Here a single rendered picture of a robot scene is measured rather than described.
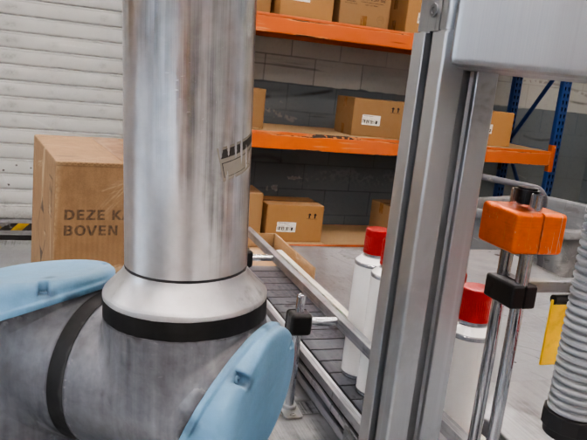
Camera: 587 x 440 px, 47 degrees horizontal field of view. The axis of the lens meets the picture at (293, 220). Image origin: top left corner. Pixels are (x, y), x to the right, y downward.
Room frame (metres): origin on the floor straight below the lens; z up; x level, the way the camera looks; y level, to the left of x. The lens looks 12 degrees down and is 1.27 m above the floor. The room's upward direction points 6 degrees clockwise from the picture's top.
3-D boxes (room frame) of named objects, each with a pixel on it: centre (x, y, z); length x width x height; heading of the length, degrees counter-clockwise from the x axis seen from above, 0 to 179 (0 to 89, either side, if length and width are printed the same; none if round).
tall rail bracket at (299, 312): (0.85, -0.04, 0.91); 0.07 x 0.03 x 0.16; 110
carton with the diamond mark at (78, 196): (1.12, 0.30, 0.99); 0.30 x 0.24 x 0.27; 27
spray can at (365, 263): (0.87, -0.11, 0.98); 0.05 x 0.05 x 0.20
